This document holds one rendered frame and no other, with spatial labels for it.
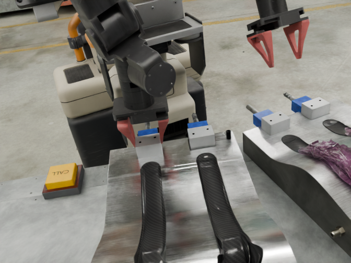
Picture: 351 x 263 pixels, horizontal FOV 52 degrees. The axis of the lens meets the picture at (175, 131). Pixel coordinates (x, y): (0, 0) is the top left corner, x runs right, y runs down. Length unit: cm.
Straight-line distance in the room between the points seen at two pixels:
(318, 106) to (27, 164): 195
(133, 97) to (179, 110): 43
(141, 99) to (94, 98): 66
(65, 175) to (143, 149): 21
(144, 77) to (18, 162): 203
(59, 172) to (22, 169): 160
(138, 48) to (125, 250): 30
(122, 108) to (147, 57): 15
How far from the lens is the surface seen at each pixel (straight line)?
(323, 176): 65
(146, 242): 54
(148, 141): 71
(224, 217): 58
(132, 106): 65
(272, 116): 82
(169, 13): 96
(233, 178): 65
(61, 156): 241
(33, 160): 248
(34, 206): 84
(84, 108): 130
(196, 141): 71
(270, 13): 78
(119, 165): 71
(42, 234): 77
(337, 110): 90
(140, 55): 56
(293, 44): 83
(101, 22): 58
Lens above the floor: 132
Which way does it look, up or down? 34 degrees down
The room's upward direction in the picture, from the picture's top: 9 degrees counter-clockwise
